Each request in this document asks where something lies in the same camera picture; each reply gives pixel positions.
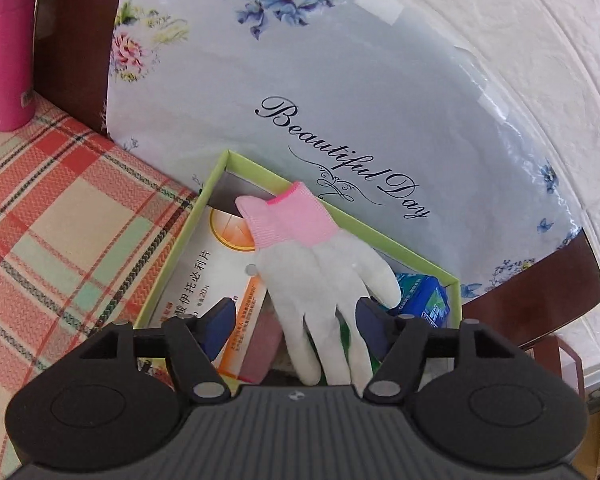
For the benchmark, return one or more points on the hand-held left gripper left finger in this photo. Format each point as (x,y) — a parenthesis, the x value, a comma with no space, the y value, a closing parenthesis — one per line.
(220,322)

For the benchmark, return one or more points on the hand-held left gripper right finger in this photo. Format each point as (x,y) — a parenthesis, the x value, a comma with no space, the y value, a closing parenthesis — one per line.
(372,325)

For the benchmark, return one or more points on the orange and white medicine box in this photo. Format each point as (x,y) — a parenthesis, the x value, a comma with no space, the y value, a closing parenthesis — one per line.
(215,270)

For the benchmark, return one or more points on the blue wipes packet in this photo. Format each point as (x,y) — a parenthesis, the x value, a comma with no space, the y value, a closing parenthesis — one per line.
(425,300)

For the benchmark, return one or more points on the light green cardboard box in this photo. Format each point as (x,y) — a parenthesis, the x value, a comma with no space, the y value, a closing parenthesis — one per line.
(176,260)

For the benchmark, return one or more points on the plaid tablecloth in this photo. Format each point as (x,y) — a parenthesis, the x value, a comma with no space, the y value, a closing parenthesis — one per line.
(55,220)

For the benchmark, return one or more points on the floral printed board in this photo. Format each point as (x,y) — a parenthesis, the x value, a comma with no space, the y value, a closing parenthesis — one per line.
(380,110)

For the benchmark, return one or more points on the brown wooden board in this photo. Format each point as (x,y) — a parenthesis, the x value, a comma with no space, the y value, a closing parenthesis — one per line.
(75,35)

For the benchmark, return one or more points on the pink thermos bottle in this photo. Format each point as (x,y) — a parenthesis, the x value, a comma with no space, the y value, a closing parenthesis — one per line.
(10,50)

